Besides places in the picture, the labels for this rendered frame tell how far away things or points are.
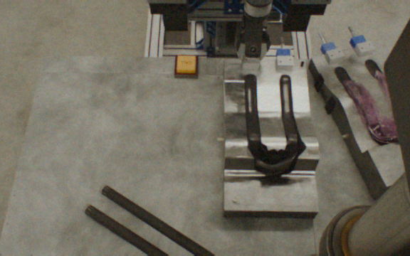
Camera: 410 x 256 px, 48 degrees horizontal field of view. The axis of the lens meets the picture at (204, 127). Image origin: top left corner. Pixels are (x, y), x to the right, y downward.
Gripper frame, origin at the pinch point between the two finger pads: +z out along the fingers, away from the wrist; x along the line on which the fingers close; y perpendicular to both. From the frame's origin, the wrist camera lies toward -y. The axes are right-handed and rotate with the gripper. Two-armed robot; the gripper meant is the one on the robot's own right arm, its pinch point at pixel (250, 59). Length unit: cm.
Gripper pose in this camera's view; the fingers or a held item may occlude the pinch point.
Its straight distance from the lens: 146.3
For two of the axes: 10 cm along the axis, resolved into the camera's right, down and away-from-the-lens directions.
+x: -10.0, -0.1, 0.1
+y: 0.2, -8.7, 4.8
